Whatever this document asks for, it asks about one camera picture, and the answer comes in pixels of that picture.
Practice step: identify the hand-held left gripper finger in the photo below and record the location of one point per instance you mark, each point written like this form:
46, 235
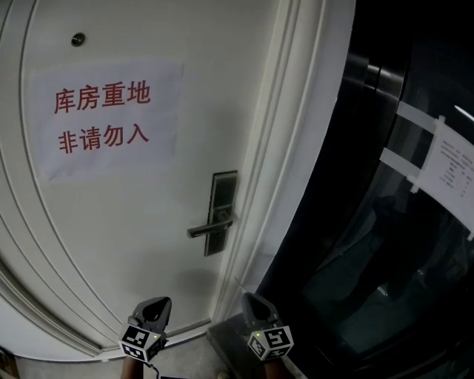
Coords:
142, 311
164, 318

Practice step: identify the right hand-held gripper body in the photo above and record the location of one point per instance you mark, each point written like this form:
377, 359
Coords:
270, 340

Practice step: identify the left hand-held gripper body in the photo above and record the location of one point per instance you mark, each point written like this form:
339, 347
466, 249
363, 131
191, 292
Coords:
140, 340

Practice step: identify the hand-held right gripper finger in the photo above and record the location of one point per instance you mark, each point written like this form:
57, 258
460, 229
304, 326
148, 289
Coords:
250, 314
267, 314

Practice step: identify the white door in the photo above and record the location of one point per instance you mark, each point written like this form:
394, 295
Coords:
129, 222

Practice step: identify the dark metal door lock plate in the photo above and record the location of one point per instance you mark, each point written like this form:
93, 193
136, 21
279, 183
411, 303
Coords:
224, 188

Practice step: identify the person's left forearm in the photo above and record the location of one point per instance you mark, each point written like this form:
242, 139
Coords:
133, 370

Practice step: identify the person's right forearm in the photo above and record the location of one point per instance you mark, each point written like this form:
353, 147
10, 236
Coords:
270, 370

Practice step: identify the black framed glass door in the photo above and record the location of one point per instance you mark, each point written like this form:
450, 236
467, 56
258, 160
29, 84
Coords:
370, 259

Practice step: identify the round metal door peephole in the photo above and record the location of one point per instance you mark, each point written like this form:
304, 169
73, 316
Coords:
77, 38

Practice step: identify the paper sign with red lettering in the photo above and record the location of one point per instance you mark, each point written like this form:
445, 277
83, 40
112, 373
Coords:
111, 118

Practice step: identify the taped white paper notice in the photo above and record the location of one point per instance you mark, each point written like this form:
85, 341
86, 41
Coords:
452, 170

